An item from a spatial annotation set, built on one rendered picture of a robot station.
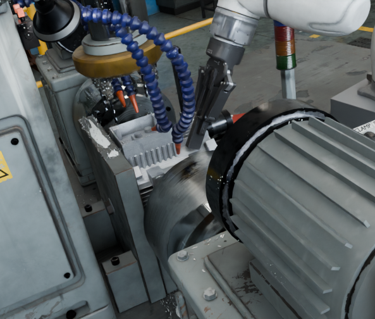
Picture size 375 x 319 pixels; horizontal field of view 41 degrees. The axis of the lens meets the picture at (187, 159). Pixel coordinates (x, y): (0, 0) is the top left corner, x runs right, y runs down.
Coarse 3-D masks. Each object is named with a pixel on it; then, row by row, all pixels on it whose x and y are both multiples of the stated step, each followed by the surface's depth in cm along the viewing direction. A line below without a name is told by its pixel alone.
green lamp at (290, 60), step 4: (276, 56) 152; (280, 56) 150; (284, 56) 150; (288, 56) 150; (292, 56) 150; (276, 60) 153; (280, 60) 151; (284, 60) 151; (288, 60) 150; (292, 60) 151; (276, 64) 154; (280, 64) 152; (284, 64) 151; (288, 64) 151; (292, 64) 151; (280, 68) 153; (284, 68) 152; (288, 68) 152
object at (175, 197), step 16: (192, 160) 89; (208, 160) 88; (176, 176) 87; (192, 176) 85; (160, 192) 87; (176, 192) 84; (192, 192) 82; (160, 208) 86; (176, 208) 82; (192, 208) 79; (208, 208) 77; (144, 224) 91; (160, 224) 85; (176, 224) 80; (192, 224) 77; (208, 224) 77; (160, 240) 84; (176, 240) 79; (192, 240) 77; (160, 256) 86
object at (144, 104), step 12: (84, 84) 137; (120, 84) 127; (132, 84) 127; (84, 96) 133; (96, 96) 127; (144, 96) 129; (84, 108) 130; (96, 108) 125; (108, 108) 126; (120, 108) 127; (132, 108) 128; (144, 108) 130; (168, 108) 133; (108, 120) 127; (120, 120) 128; (108, 132) 127
